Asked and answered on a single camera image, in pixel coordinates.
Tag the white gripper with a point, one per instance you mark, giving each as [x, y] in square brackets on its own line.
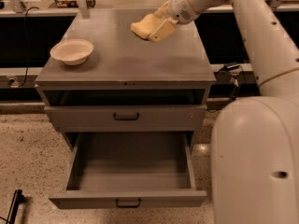
[180, 6]

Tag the yellow sponge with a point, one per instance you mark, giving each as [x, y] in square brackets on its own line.
[144, 28]

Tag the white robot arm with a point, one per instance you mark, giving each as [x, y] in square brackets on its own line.
[255, 140]

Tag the grey drawer cabinet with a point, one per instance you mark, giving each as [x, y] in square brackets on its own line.
[126, 70]

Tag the closed grey middle drawer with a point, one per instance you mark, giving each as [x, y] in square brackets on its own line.
[126, 118]

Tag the open grey bottom drawer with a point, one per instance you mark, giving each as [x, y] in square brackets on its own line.
[130, 170]

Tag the black stand with adapter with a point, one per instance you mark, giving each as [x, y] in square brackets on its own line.
[233, 74]

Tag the white bowl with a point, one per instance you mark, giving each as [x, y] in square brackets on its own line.
[72, 51]

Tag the black stand bottom left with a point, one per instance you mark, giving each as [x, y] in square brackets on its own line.
[17, 200]

